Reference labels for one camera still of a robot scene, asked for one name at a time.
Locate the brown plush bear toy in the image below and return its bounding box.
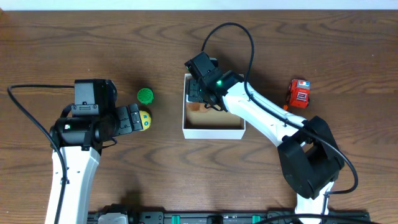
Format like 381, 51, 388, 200
186, 102, 211, 113

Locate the red toy fire truck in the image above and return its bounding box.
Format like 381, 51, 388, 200
286, 79, 310, 108

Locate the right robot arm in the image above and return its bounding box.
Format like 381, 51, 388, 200
185, 72, 347, 223

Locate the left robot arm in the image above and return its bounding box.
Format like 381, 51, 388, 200
45, 104, 143, 223

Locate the yellow ball with blue letters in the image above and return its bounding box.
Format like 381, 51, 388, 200
139, 110, 152, 131

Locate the green plastic turbine wheel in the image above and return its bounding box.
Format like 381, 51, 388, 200
137, 88, 154, 105

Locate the white cardboard box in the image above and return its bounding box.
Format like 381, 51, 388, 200
182, 73, 246, 139

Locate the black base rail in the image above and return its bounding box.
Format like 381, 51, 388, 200
86, 204, 371, 224

